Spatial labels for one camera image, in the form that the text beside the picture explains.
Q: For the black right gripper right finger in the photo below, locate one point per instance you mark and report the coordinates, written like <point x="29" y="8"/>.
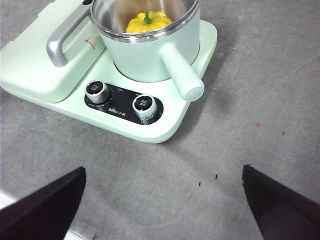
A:
<point x="282" y="215"/>

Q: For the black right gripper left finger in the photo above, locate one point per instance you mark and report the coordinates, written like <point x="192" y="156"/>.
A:
<point x="45" y="215"/>

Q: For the yellow toy pumpkin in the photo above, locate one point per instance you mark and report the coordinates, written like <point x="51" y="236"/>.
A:
<point x="140" y="25"/>

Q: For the mint green steamer pot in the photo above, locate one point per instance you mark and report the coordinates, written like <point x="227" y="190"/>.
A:
<point x="140" y="60"/>

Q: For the silver control knob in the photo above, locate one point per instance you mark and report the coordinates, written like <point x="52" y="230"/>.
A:
<point x="144" y="103"/>
<point x="96" y="88"/>

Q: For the mint green hinged grill cover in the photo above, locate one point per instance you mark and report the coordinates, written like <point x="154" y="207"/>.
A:
<point x="32" y="75"/>

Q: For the mint green breakfast maker base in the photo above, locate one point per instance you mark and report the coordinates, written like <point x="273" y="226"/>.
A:
<point x="175" y="120"/>

